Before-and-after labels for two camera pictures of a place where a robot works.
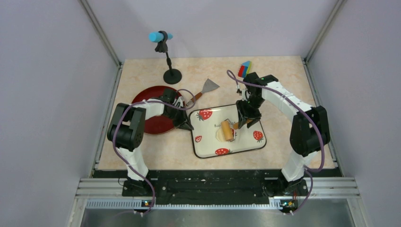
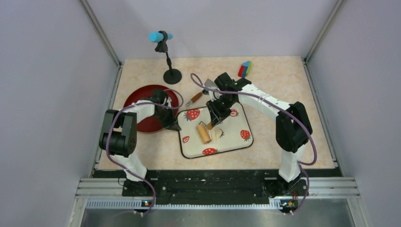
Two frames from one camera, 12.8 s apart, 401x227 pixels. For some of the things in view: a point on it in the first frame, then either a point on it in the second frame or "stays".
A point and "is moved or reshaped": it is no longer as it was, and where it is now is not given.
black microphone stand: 172,76 stays
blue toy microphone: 156,37 stays
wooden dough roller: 228,127 -> 204,133
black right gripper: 245,114 -> 216,116
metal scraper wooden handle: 209,85 stays
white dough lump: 219,135 is moved or reshaped
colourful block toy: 244,69 stays
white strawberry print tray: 204,121 is moved or reshaped
